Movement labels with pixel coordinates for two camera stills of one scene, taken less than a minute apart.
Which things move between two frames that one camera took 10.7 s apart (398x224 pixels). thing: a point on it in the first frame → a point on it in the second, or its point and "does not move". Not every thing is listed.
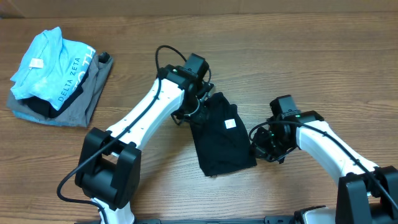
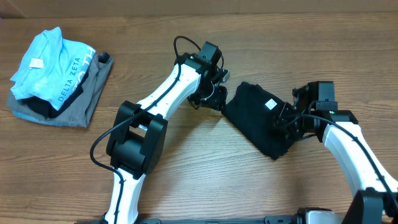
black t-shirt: x=221 y=137 → x=252 y=114
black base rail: x=272 y=219 does not move
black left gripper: x=181 y=115 → x=216 y=100
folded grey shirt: x=78 y=117 does not move
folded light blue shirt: x=53 y=70 does not move
